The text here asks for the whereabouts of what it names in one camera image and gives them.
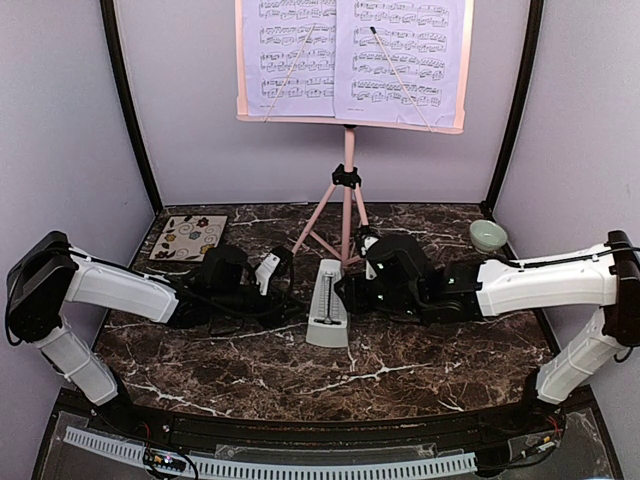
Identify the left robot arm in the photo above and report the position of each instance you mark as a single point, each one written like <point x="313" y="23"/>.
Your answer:
<point x="54" y="273"/>

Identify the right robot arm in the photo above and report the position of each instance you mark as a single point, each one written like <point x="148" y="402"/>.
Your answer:
<point x="605" y="275"/>

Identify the pink perforated music stand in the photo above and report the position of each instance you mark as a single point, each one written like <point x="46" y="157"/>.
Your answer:
<point x="242" y="104"/>

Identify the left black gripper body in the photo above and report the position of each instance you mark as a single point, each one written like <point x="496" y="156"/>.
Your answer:
<point x="227" y="304"/>

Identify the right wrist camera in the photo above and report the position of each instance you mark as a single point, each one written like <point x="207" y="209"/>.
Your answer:
<point x="365" y="237"/>

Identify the white slotted cable duct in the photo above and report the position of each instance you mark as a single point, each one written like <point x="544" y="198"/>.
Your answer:
<point x="270" y="464"/>

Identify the left black frame post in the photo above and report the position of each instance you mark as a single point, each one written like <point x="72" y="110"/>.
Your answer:
<point x="126" y="101"/>

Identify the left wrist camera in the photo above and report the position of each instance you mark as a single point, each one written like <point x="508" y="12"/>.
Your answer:
<point x="277" y="263"/>

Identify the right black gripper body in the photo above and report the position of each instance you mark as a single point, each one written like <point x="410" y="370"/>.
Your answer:
<point x="397" y="301"/>

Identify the floral pattern coaster tile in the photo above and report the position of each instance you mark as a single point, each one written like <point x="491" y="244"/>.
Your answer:
<point x="187" y="238"/>

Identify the black frame post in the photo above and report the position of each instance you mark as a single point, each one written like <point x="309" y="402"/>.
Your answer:
<point x="523" y="80"/>
<point x="126" y="101"/>

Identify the right black frame post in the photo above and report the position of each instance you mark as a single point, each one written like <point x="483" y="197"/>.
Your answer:
<point x="523" y="80"/>

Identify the pale green ceramic bowl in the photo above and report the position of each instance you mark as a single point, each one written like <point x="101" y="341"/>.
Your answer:
<point x="487" y="236"/>

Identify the white metronome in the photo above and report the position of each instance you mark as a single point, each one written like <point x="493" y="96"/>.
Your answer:
<point x="328" y="320"/>

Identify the sheet music page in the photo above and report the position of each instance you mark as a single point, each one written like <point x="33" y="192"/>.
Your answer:
<point x="403" y="64"/>
<point x="289" y="49"/>

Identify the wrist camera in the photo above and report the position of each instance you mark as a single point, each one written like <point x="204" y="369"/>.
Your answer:
<point x="365" y="237"/>
<point x="277" y="263"/>

